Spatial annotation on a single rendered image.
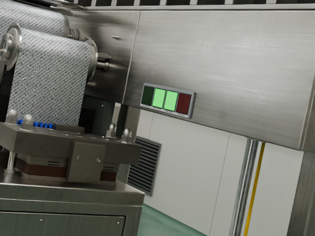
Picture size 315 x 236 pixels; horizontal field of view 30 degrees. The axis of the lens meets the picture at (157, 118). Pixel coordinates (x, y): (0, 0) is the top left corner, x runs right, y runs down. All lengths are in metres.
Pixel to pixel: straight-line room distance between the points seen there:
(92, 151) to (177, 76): 0.32
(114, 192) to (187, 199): 3.63
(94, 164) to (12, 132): 0.25
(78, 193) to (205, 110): 0.43
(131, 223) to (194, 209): 3.49
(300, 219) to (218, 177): 3.57
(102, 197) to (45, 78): 0.41
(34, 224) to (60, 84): 0.47
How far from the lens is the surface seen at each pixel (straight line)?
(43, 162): 1.66
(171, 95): 1.62
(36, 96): 1.82
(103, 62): 1.96
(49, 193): 1.61
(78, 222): 1.68
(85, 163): 1.68
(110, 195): 1.70
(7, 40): 1.82
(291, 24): 1.34
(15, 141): 1.61
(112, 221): 1.73
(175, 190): 5.47
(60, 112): 1.86
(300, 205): 1.47
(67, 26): 2.12
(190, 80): 1.58
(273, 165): 4.56
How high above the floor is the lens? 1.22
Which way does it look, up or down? 3 degrees down
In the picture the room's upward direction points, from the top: 11 degrees clockwise
